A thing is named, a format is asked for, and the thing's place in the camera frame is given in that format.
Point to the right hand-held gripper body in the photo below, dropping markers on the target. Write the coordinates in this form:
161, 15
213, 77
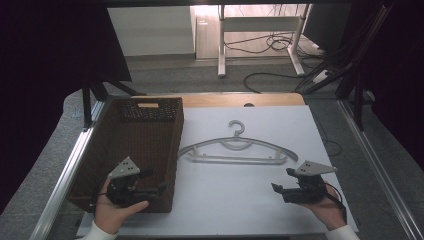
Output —
308, 191

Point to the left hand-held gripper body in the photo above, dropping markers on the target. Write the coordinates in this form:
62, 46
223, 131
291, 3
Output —
124, 191

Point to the person's left hand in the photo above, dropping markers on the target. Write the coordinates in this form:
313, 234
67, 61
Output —
110, 213

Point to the person's right hand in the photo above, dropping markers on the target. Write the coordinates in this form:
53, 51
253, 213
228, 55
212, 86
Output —
328, 210

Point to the brown wicker basket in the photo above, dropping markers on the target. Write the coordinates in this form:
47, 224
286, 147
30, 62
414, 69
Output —
140, 140

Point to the white table cover sheet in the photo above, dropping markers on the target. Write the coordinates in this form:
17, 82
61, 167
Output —
240, 200

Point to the grey plastic clothes hanger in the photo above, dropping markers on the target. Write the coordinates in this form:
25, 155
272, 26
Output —
237, 142

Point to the black metal stand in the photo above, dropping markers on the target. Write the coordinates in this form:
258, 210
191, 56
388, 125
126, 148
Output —
87, 106
358, 100

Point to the white power strip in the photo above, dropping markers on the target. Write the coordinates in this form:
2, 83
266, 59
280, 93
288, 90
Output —
321, 76

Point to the white cabinet panel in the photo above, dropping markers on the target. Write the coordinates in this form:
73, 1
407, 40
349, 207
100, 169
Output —
150, 30

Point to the dark curtain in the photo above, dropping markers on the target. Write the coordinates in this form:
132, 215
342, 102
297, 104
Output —
400, 66
40, 66

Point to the silver metal rail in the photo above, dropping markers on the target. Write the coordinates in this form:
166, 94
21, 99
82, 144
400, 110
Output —
380, 166
63, 186

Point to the white metal desk frame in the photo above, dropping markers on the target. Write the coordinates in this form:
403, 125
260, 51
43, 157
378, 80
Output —
221, 43

